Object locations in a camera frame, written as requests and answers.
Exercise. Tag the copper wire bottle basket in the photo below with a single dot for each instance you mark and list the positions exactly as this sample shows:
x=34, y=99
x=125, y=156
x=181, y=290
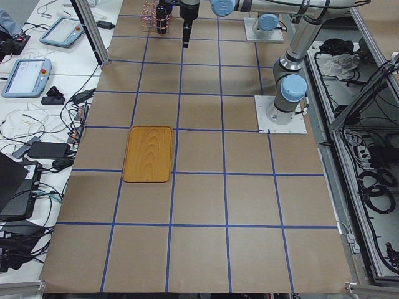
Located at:
x=148, y=17

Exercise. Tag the teach pendant lower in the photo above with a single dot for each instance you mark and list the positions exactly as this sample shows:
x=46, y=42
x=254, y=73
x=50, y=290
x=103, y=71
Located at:
x=28, y=78

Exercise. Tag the black power brick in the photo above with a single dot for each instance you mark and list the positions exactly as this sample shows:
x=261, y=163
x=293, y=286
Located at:
x=48, y=150

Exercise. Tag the teach pendant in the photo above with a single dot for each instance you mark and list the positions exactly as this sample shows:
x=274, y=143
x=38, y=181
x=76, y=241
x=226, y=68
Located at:
x=28, y=78
x=63, y=33

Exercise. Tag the teach pendant upper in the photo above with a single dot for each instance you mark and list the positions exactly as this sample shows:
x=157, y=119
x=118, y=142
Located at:
x=63, y=33

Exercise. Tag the black laptop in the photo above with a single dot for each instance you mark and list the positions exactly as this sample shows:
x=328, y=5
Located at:
x=19, y=181

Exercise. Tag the aluminium frame post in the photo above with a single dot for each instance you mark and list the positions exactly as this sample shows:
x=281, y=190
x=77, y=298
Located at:
x=86, y=18

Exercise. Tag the dark wine bottle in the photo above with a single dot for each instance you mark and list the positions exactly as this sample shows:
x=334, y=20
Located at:
x=162, y=12

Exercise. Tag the white crumpled cloth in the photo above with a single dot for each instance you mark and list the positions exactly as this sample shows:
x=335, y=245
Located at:
x=340, y=66

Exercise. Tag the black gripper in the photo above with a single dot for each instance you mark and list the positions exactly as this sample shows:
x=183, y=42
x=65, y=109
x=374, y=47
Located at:
x=188, y=12

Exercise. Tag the wooden tray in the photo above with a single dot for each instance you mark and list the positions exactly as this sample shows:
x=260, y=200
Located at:
x=148, y=154

